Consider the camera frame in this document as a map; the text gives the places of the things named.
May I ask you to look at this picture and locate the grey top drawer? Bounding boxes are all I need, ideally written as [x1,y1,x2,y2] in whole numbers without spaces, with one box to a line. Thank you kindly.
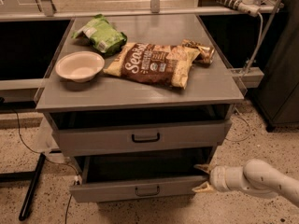
[52,105,232,157]

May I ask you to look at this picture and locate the white power cable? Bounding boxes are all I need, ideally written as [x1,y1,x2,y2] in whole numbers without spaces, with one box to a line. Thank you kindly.
[224,11,265,143]

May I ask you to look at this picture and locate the black floor cable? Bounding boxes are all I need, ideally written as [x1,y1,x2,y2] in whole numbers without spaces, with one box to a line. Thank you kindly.
[11,107,82,224]

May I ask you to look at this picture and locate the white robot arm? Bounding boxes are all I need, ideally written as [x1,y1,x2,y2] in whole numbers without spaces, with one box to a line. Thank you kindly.
[192,159,299,207]

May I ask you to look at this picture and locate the dark grey cabinet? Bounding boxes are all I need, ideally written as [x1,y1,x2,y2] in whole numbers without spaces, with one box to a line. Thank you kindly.
[252,0,299,132]

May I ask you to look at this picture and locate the grey drawer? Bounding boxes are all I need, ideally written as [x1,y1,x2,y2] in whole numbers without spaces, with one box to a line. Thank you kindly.
[70,147,213,203]
[52,105,232,157]

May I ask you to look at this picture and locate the white power strip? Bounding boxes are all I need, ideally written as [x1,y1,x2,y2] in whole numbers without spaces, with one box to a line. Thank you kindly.
[215,0,260,17]

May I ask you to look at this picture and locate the black floor stand leg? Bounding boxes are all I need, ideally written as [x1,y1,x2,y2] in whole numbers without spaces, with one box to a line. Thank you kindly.
[0,154,46,221]

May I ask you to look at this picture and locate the brown Sensible chip bag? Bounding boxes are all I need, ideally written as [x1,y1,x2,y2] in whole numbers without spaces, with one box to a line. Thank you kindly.
[103,41,201,90]

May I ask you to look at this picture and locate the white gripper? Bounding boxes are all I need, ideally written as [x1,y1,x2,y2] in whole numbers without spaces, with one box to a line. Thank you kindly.
[192,163,235,193]

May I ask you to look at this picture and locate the grey drawer cabinet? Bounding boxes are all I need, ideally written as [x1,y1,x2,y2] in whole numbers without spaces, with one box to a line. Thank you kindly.
[35,14,246,203]

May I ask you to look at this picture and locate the green snack bag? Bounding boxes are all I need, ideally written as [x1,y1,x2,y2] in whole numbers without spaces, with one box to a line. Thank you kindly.
[72,14,127,56]

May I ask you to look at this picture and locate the white bowl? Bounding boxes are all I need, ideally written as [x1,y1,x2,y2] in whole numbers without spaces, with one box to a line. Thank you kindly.
[55,51,105,83]

